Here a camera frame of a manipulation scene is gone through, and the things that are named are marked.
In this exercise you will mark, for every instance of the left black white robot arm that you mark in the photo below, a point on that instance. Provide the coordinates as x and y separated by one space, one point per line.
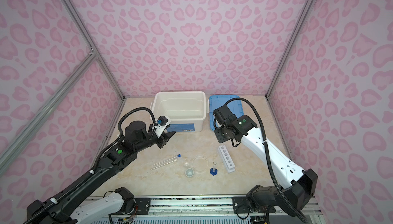
58 209

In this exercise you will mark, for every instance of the blue base graduated cylinder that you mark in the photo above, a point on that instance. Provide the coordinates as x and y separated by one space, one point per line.
214 170

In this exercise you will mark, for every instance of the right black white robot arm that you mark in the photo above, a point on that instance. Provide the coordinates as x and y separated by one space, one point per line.
292 187

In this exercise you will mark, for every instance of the white plastic storage bin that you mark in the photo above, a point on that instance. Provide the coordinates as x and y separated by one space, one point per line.
187 110

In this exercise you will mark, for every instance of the clear petri dish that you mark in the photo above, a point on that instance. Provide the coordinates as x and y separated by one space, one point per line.
200 164

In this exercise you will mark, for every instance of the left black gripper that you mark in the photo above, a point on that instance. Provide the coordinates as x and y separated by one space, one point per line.
163 140

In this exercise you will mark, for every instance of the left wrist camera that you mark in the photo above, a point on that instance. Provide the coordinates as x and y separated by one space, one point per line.
163 119

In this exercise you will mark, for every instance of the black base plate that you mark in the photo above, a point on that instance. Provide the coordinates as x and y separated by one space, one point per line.
134 206
241 205

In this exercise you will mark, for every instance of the blue plastic bin lid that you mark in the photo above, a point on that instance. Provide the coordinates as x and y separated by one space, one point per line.
216 101

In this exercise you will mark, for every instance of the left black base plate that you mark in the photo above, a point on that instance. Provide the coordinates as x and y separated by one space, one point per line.
134 206

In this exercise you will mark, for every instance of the aluminium mounting rail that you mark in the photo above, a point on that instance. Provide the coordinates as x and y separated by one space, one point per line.
173 209

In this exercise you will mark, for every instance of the white test tube rack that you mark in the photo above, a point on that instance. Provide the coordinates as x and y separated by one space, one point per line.
226 158

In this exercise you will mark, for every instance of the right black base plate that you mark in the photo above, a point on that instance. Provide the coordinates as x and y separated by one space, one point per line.
241 205

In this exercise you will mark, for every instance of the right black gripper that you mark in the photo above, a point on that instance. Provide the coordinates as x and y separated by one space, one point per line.
219 137

